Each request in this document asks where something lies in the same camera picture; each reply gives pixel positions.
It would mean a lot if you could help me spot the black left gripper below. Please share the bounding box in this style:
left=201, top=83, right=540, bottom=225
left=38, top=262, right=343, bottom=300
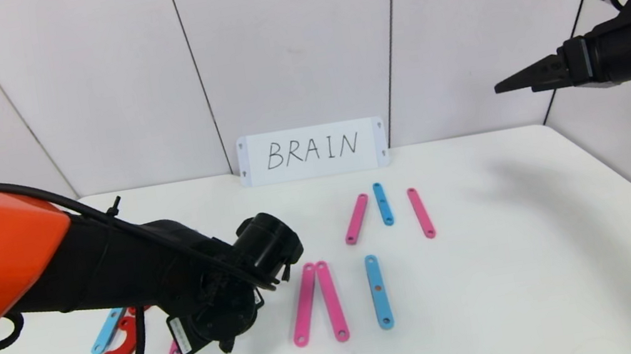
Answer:
left=163, top=286, right=271, bottom=354

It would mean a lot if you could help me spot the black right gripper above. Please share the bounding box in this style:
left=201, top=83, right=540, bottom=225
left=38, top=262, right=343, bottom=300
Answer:
left=488, top=28, right=631, bottom=105

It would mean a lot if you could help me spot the short blue wooden bar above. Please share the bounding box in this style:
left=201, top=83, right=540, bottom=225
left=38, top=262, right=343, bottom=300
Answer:
left=372, top=181, right=395, bottom=228

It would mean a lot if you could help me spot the white BRAIN sign card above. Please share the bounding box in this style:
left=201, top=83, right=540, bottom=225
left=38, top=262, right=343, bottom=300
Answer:
left=235, top=114, right=391, bottom=190

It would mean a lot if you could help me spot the long blue wooden bar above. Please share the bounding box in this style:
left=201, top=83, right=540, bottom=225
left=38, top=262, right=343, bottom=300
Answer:
left=364, top=253, right=395, bottom=331
left=86, top=306, right=133, bottom=354

